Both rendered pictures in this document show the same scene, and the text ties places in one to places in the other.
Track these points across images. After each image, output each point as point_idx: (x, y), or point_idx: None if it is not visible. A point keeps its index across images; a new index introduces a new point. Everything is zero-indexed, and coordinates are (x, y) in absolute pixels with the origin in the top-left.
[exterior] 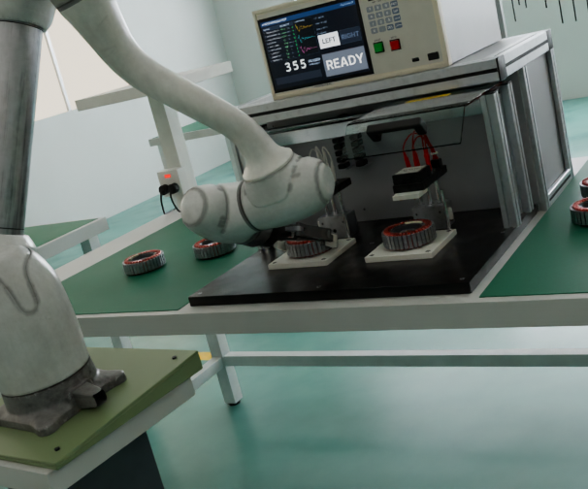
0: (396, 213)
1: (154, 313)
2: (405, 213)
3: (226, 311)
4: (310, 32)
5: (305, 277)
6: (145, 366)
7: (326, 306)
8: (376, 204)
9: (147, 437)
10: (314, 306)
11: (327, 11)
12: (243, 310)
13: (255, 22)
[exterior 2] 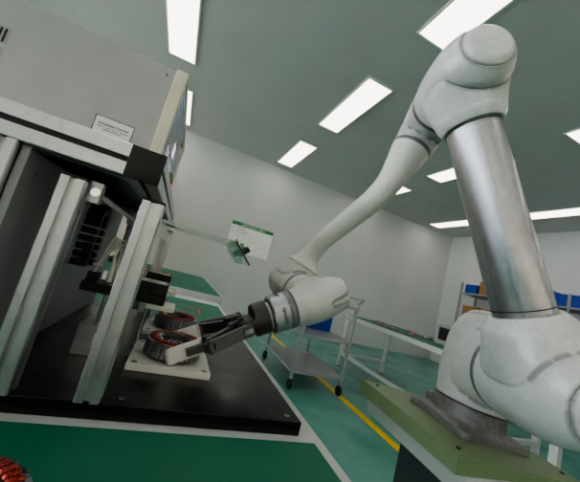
0: (50, 321)
1: (338, 468)
2: (54, 320)
3: (292, 403)
4: (176, 135)
5: (232, 361)
6: (396, 395)
7: (259, 362)
8: (46, 312)
9: (399, 448)
10: (261, 366)
11: (181, 130)
12: (285, 394)
13: (185, 86)
